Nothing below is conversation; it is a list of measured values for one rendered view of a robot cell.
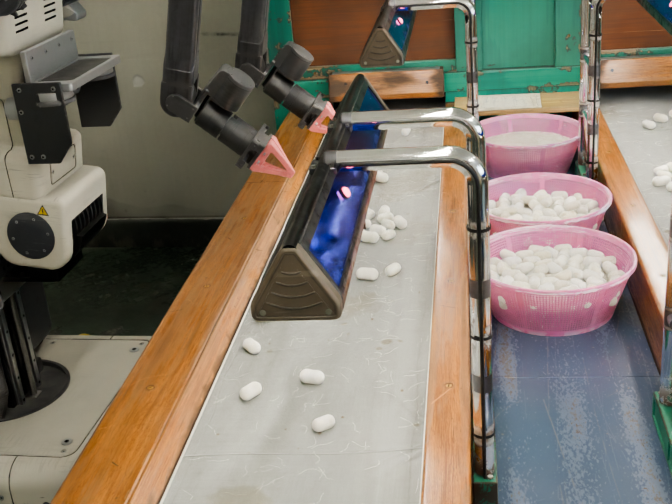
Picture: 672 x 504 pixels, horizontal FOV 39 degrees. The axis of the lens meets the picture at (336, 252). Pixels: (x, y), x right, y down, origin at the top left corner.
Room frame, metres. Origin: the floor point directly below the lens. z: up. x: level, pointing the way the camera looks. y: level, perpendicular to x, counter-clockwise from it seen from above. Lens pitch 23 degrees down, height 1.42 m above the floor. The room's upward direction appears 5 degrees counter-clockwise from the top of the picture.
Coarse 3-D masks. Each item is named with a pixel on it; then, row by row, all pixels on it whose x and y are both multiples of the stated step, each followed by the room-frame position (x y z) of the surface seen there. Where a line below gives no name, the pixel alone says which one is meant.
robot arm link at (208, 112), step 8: (208, 96) 1.72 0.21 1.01; (208, 104) 1.70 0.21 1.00; (216, 104) 1.71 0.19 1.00; (200, 112) 1.71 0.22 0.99; (208, 112) 1.70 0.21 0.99; (216, 112) 1.70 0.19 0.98; (224, 112) 1.71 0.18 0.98; (232, 112) 1.72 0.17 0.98; (200, 120) 1.70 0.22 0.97; (208, 120) 1.69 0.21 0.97; (216, 120) 1.69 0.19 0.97; (224, 120) 1.70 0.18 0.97; (208, 128) 1.70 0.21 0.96; (216, 128) 1.69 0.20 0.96; (216, 136) 1.70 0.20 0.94
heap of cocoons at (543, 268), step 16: (512, 256) 1.49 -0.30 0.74; (528, 256) 1.50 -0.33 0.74; (544, 256) 1.48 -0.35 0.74; (560, 256) 1.47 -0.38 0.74; (576, 256) 1.46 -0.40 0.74; (592, 256) 1.47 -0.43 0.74; (608, 256) 1.45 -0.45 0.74; (496, 272) 1.45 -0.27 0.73; (512, 272) 1.42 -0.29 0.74; (528, 272) 1.44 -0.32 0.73; (544, 272) 1.43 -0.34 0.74; (560, 272) 1.40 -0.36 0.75; (576, 272) 1.40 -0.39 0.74; (592, 272) 1.39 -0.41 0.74; (608, 272) 1.41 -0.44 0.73; (528, 288) 1.36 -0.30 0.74; (544, 288) 1.35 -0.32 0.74; (560, 288) 1.37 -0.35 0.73; (576, 288) 1.35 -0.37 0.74
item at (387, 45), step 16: (384, 16) 1.80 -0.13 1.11; (400, 16) 1.94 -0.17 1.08; (384, 32) 1.70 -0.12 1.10; (400, 32) 1.83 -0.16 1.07; (368, 48) 1.70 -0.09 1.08; (384, 48) 1.70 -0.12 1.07; (400, 48) 1.73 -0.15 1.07; (368, 64) 1.70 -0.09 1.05; (384, 64) 1.70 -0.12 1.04; (400, 64) 1.69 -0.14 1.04
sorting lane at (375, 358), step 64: (384, 192) 1.87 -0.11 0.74; (384, 256) 1.54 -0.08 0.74; (320, 320) 1.32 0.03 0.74; (384, 320) 1.30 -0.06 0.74; (320, 384) 1.13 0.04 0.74; (384, 384) 1.12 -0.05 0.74; (192, 448) 1.00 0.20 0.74; (256, 448) 0.99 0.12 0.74; (320, 448) 0.98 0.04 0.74; (384, 448) 0.97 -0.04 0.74
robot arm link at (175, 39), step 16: (176, 0) 1.67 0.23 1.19; (192, 0) 1.67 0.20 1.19; (176, 16) 1.67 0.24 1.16; (192, 16) 1.67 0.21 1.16; (176, 32) 1.68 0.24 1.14; (192, 32) 1.68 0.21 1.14; (176, 48) 1.68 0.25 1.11; (192, 48) 1.68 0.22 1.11; (176, 64) 1.68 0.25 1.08; (192, 64) 1.68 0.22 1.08; (176, 80) 1.68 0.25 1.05; (192, 80) 1.68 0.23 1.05; (160, 96) 1.69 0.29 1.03; (192, 96) 1.69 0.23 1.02
